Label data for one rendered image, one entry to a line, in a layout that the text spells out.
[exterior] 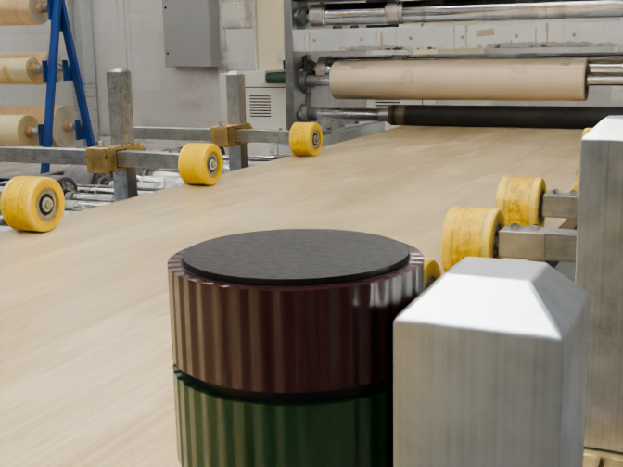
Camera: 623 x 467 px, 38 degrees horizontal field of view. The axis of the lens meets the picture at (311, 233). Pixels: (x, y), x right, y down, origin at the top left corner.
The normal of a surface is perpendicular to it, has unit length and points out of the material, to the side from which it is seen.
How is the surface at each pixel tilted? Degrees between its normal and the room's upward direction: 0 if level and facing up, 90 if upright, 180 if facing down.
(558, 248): 90
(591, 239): 90
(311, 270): 0
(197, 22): 90
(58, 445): 0
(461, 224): 51
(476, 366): 90
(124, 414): 0
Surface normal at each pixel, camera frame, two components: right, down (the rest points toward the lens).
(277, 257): -0.02, -0.98
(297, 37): -0.42, 0.19
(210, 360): -0.60, 0.18
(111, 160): 0.91, 0.07
